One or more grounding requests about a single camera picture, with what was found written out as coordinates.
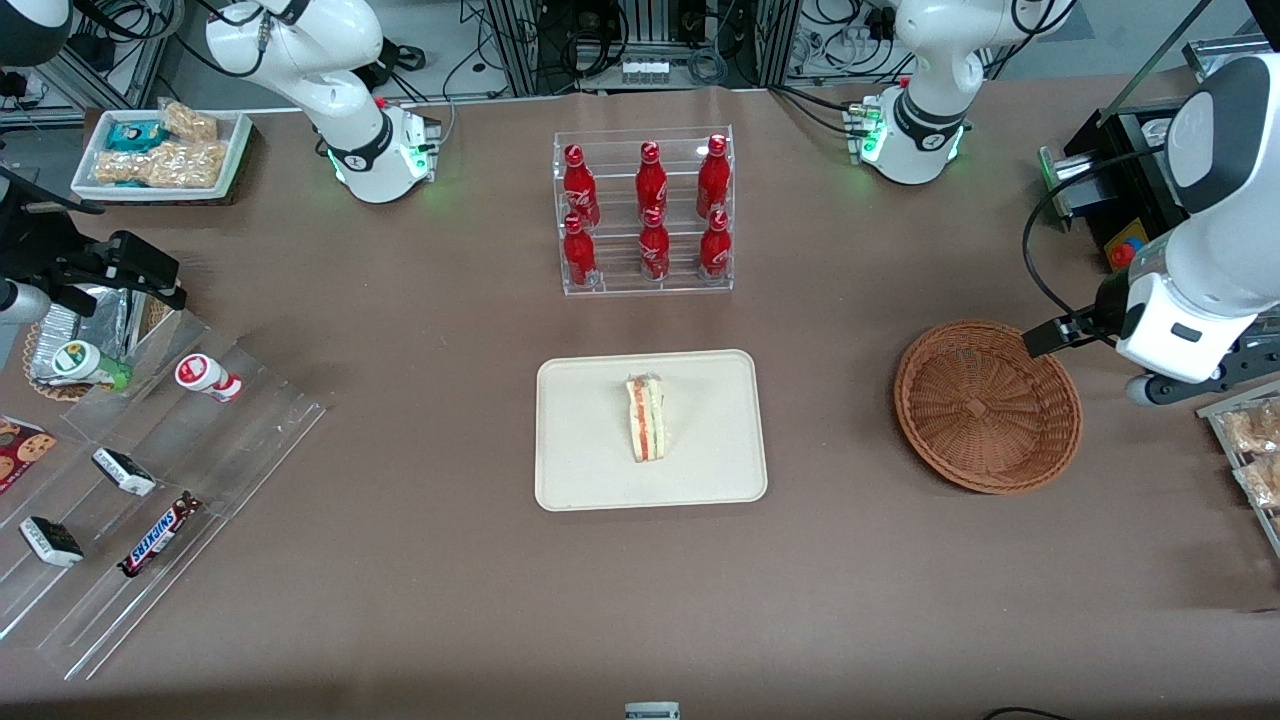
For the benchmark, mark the white power strip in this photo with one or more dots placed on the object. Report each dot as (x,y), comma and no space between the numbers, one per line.
(645,72)

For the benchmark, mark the teal snack packet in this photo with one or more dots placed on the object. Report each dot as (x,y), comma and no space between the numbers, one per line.
(135,136)

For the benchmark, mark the triangular sandwich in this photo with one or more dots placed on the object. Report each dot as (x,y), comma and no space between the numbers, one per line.
(647,420)

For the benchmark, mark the brown wicker basket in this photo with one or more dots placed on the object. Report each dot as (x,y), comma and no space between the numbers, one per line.
(985,405)

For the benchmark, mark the silver foil packet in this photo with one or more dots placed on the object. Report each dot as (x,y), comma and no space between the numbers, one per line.
(100,325)

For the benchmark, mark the clear acrylic stepped display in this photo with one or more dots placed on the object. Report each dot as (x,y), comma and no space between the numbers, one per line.
(230,450)

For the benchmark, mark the small round wicker basket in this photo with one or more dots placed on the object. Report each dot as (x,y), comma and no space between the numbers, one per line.
(155,318)

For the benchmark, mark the red white yogurt bottle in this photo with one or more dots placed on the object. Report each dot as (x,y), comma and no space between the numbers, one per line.
(200,374)

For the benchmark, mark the chocolate chip cookie pack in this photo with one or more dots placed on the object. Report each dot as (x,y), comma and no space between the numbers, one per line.
(25,450)

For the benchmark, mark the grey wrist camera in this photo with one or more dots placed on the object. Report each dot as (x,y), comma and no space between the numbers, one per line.
(1145,390)
(20,300)

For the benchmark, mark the grey tray with snacks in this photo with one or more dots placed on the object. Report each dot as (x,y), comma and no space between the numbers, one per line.
(1215,420)

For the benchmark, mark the cream plastic tray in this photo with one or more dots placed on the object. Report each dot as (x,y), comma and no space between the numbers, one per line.
(580,440)

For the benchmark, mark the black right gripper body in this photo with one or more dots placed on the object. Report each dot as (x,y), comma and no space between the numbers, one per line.
(38,247)

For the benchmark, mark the white rectangular snack tray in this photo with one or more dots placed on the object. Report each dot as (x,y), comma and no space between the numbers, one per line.
(235,150)

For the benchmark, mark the green white yogurt bottle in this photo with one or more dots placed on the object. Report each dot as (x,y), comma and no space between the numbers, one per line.
(78,360)

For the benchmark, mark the clear acrylic bottle rack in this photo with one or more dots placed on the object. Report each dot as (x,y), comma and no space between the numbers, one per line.
(615,275)

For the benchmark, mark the small rice cracker packet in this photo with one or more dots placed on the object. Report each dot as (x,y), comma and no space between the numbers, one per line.
(190,122)

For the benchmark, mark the clear wrapped pastry packet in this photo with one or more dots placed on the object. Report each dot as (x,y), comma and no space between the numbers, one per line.
(1262,482)
(1255,430)

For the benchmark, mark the large rice cracker packet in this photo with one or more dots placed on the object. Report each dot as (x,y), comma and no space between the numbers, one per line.
(185,165)

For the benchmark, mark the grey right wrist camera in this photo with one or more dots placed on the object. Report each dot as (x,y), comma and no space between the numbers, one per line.
(20,300)

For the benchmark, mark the red cola bottle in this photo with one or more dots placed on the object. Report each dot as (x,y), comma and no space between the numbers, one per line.
(654,250)
(713,178)
(714,248)
(651,180)
(578,190)
(578,255)

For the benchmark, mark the black food warmer appliance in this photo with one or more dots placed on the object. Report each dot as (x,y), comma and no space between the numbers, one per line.
(1120,190)

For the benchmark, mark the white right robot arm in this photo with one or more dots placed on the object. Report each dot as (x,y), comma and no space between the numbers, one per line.
(340,100)

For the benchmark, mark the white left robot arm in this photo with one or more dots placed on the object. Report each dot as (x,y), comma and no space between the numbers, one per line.
(930,100)

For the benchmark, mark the small white grey box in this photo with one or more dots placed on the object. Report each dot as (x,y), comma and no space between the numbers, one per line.
(652,712)

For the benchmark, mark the Snickers chocolate bar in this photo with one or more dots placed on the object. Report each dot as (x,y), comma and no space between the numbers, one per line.
(160,535)

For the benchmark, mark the black white snack bar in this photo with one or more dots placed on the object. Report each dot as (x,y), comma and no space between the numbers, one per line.
(125,472)
(50,541)

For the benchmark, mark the aluminium frame cabinet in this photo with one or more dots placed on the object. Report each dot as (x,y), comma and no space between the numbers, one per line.
(520,45)

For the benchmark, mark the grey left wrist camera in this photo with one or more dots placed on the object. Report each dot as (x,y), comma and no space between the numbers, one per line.
(1145,390)

